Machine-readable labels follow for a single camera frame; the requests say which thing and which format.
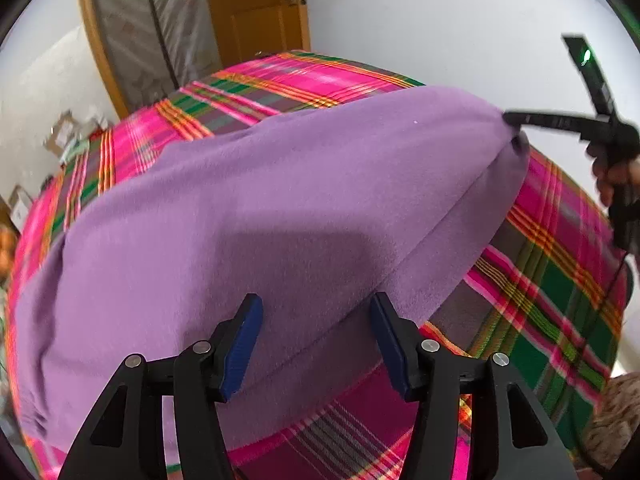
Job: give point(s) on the brown patterned clothing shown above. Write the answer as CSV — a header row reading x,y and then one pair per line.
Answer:
x,y
612,420

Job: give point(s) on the purple garment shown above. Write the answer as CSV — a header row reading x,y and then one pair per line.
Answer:
x,y
250,200

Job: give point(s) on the orange plastic bag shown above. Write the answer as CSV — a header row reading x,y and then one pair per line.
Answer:
x,y
5,252

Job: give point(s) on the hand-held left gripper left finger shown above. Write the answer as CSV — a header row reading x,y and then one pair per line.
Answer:
x,y
242,350

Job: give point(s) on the pink plaid blanket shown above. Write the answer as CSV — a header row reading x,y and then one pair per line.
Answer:
x,y
550,310

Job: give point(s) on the wooden door frame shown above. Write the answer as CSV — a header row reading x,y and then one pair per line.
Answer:
x,y
100,50

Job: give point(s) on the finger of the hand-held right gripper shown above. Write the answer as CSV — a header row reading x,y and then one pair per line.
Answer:
x,y
518,143
545,121

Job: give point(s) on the plastic-wrapped mattress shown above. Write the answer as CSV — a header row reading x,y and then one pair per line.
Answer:
x,y
150,35

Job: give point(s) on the person's right hand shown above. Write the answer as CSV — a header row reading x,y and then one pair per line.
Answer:
x,y
604,177

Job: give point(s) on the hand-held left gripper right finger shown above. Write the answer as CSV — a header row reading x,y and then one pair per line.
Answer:
x,y
392,350

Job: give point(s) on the white box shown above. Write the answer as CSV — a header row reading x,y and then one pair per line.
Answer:
x,y
19,204

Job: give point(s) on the brown cardboard box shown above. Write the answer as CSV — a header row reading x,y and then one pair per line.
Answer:
x,y
62,132

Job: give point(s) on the brown wooden door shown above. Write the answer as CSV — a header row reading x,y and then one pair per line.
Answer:
x,y
250,10

